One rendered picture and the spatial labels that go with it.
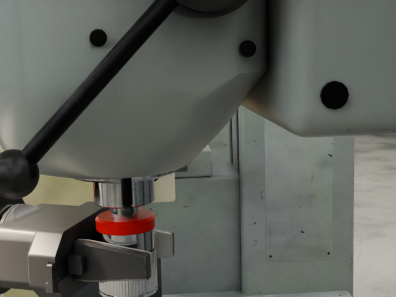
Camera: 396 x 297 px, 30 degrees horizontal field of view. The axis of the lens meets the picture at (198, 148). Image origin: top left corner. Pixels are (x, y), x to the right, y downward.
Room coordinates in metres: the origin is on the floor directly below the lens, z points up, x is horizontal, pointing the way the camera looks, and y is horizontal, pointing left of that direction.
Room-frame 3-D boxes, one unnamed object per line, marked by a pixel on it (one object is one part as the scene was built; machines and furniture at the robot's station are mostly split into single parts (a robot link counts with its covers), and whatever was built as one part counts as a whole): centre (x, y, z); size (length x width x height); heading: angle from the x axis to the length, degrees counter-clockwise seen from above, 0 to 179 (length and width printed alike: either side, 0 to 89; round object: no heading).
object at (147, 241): (0.57, 0.06, 1.23); 0.05 x 0.05 x 0.05
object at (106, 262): (0.54, 0.07, 1.24); 0.06 x 0.02 x 0.03; 73
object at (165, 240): (0.60, 0.05, 1.24); 0.06 x 0.02 x 0.03; 73
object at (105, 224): (0.57, 0.06, 1.26); 0.05 x 0.05 x 0.01
